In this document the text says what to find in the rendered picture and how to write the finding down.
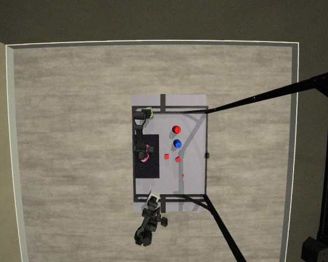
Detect dark grey mat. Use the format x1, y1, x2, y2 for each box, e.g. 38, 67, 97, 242
135, 134, 160, 178

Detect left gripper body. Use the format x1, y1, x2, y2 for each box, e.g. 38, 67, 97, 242
142, 208, 168, 227

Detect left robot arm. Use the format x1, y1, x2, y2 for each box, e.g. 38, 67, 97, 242
134, 196, 158, 247

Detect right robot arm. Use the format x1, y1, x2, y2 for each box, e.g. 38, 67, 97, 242
133, 109, 151, 160

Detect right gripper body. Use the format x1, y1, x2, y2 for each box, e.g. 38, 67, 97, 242
133, 145, 154, 153

